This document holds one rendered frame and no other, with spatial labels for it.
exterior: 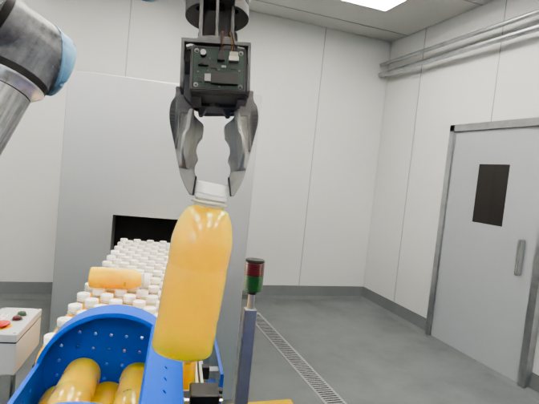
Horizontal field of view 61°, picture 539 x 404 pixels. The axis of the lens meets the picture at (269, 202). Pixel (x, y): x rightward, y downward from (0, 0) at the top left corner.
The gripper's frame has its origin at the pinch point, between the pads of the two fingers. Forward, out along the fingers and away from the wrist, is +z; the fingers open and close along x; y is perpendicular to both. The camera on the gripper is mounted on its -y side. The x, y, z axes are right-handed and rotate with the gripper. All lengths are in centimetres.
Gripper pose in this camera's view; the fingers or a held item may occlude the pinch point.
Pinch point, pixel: (212, 184)
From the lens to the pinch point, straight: 52.2
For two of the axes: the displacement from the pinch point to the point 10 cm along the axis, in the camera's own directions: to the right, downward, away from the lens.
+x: 9.9, 0.3, 1.3
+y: 1.3, -1.1, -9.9
